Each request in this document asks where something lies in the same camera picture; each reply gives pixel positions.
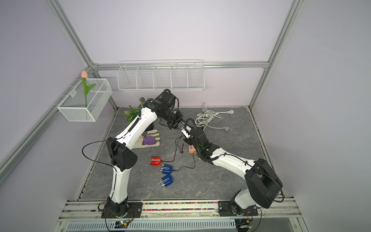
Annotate potted green plant black vase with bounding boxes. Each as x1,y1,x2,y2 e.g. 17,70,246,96
124,97,146,123

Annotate black USB cable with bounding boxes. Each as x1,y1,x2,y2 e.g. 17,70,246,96
160,133,186,163
172,152,198,172

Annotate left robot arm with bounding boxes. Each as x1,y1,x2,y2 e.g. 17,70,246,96
105,89,182,218

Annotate pink artificial tulip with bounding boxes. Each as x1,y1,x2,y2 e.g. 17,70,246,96
81,71,96,107

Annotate white wire basket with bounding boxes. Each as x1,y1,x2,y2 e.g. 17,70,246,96
57,78,113,122

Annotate red electric shaver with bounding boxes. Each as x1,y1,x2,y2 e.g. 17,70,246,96
149,156,161,166

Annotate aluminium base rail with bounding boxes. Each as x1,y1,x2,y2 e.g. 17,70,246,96
59,198,302,220

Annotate cream hand-shaped holder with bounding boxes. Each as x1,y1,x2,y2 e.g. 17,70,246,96
133,130,160,148

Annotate orange power strip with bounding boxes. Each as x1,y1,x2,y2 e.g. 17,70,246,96
189,146,197,154

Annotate white power cord bundle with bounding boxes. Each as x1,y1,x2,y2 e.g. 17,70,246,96
195,102,235,132

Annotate long white wire shelf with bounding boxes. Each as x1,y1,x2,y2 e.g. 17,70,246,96
117,60,205,91

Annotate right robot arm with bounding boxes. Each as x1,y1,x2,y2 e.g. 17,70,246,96
181,118,283,215

